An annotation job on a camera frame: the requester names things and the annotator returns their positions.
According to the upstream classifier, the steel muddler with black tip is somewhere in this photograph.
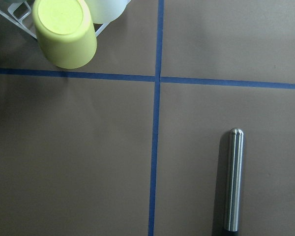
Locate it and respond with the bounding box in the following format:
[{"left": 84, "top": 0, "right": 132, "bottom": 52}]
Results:
[{"left": 221, "top": 127, "right": 244, "bottom": 236}]

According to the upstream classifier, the pale mint plastic cup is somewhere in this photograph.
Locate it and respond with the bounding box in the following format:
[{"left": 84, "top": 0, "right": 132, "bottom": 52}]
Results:
[{"left": 85, "top": 0, "right": 130, "bottom": 24}]

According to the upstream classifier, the lime green plastic cup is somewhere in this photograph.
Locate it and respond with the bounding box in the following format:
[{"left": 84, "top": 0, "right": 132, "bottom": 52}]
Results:
[{"left": 32, "top": 0, "right": 97, "bottom": 69}]

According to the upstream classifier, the white wire cup rack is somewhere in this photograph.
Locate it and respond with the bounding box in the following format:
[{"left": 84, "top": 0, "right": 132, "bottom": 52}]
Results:
[{"left": 0, "top": 0, "right": 111, "bottom": 40}]

